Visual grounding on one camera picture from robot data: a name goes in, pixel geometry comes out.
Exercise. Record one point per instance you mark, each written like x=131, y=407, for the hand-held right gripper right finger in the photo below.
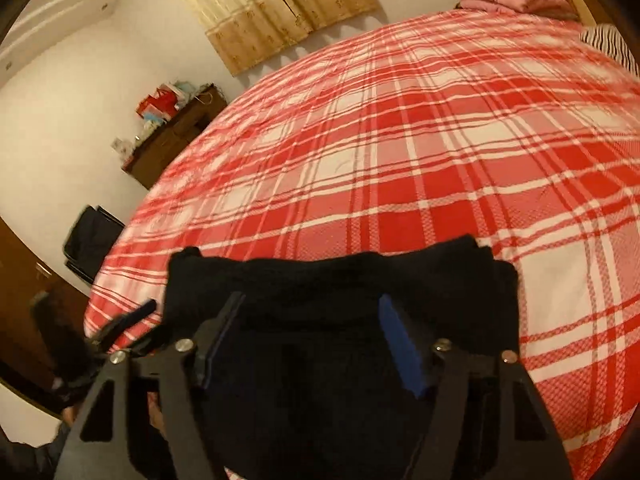
x=400, y=345

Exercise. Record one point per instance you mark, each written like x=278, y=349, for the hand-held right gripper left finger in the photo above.
x=220, y=342

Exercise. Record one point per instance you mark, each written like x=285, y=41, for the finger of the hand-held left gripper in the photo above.
x=127, y=316

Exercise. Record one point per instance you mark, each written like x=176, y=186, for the black pants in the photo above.
x=325, y=285

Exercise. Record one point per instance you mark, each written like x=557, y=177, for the brown wooden door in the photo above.
x=25, y=320

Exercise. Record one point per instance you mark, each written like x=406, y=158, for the black suitcase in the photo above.
x=92, y=245

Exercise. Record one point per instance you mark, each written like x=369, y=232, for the dark wooden dresser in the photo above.
x=170, y=140

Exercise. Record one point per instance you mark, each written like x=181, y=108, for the red plaid bed sheet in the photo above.
x=400, y=135

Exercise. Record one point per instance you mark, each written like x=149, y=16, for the red box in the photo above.
x=155, y=105

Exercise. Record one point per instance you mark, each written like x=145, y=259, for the light blue bag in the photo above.
x=184, y=89

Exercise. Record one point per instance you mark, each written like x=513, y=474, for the striped pillow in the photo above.
x=612, y=45

